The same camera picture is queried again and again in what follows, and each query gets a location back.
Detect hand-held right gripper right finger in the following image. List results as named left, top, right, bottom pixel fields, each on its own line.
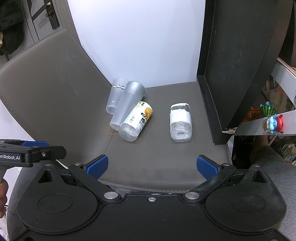
left=184, top=155, right=271, bottom=202

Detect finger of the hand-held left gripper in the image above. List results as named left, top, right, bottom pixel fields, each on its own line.
left=27, top=146, right=67, bottom=164
left=0, top=139, right=50, bottom=149

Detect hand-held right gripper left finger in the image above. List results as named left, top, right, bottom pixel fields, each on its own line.
left=36, top=154, right=122, bottom=203

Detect tall frosted plastic cup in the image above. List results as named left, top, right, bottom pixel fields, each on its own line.
left=109, top=81, right=147, bottom=132

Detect small frosted plastic cup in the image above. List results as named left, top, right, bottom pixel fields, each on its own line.
left=106, top=77, right=129, bottom=115

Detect person's left hand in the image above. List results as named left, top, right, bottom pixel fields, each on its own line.
left=0, top=180, right=9, bottom=219

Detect white label clear bottle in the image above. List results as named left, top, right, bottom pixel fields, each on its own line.
left=169, top=102, right=193, bottom=142

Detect grey leather chair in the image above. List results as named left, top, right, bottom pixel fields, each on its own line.
left=0, top=28, right=233, bottom=194

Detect yellow label plastic bottle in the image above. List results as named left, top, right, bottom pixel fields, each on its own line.
left=118, top=101, right=153, bottom=142

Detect silver metal rack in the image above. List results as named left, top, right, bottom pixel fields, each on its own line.
left=234, top=62, right=296, bottom=138

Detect watermelon toy figure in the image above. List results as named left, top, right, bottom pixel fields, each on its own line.
left=259, top=101, right=277, bottom=116

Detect red blue toy figure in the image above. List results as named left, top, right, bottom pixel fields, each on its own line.
left=262, top=114, right=285, bottom=134

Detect brown paper bag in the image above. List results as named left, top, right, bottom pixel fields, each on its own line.
left=261, top=79, right=292, bottom=110

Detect black cabinet panel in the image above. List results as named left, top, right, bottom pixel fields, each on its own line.
left=196, top=0, right=293, bottom=145

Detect dark jacket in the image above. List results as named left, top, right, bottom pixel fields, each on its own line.
left=0, top=0, right=25, bottom=56

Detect grey door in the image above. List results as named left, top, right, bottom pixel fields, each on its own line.
left=23, top=0, right=75, bottom=45

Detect black door handle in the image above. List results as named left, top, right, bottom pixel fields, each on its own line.
left=43, top=0, right=60, bottom=30

